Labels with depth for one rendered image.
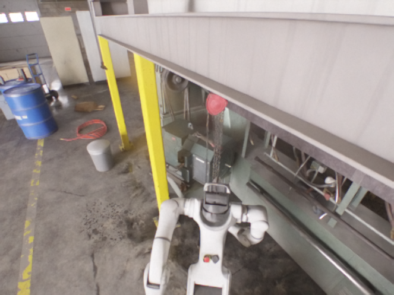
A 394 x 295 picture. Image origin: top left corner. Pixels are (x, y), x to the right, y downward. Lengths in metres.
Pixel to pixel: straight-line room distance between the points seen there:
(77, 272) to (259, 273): 1.63
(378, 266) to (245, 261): 0.99
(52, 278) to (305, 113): 2.30
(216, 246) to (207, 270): 0.13
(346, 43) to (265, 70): 0.18
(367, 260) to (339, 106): 1.46
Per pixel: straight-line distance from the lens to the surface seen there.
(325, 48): 0.44
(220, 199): 0.97
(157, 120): 1.47
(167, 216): 1.02
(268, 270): 2.15
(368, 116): 0.42
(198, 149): 1.88
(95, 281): 2.20
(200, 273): 1.12
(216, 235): 0.99
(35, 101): 4.42
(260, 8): 1.13
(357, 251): 1.80
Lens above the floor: 1.89
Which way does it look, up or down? 34 degrees down
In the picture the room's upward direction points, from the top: straight up
